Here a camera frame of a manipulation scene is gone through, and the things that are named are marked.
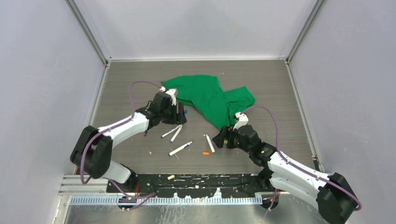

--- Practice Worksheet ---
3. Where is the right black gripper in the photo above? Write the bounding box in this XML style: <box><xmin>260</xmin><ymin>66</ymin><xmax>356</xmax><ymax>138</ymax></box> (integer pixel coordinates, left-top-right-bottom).
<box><xmin>212</xmin><ymin>126</ymin><xmax>252</xmax><ymax>154</ymax></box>

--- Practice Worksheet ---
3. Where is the white marker green tip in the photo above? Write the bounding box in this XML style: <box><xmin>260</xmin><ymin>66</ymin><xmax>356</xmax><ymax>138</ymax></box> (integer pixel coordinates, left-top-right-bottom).
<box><xmin>205</xmin><ymin>134</ymin><xmax>215</xmax><ymax>153</ymax></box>

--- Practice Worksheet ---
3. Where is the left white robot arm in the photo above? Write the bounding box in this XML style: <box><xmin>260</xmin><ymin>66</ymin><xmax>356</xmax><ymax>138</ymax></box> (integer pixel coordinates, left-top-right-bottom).
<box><xmin>70</xmin><ymin>89</ymin><xmax>187</xmax><ymax>193</ymax></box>

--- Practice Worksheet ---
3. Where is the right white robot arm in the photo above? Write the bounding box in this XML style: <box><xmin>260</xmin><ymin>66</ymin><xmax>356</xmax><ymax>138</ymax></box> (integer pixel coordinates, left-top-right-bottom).
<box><xmin>212</xmin><ymin>125</ymin><xmax>361</xmax><ymax>224</ymax></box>

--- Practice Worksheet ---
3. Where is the white marker blue tip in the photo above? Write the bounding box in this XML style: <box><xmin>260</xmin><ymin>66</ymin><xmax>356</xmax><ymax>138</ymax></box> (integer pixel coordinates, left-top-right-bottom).
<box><xmin>170</xmin><ymin>126</ymin><xmax>182</xmax><ymax>143</ymax></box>

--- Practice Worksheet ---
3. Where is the white marker blue end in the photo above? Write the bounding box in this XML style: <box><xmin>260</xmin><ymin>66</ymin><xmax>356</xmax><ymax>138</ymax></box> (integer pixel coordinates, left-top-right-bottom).
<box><xmin>169</xmin><ymin>141</ymin><xmax>194</xmax><ymax>156</ymax></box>

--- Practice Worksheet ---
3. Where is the green cloth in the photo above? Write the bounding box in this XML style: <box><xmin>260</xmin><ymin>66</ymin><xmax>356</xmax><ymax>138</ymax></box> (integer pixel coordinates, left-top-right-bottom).
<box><xmin>162</xmin><ymin>75</ymin><xmax>255</xmax><ymax>130</ymax></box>

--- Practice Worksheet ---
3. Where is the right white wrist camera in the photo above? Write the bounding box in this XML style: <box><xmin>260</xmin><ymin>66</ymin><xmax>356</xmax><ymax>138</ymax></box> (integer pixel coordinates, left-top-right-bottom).
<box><xmin>233</xmin><ymin>112</ymin><xmax>248</xmax><ymax>130</ymax></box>

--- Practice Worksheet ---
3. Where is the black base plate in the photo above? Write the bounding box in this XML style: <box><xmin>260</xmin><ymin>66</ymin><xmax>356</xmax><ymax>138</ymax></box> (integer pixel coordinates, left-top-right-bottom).
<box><xmin>121</xmin><ymin>174</ymin><xmax>274</xmax><ymax>198</ymax></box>

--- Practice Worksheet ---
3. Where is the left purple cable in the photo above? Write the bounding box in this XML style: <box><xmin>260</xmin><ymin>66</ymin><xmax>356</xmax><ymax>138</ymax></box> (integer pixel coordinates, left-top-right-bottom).
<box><xmin>79</xmin><ymin>81</ymin><xmax>163</xmax><ymax>211</ymax></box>

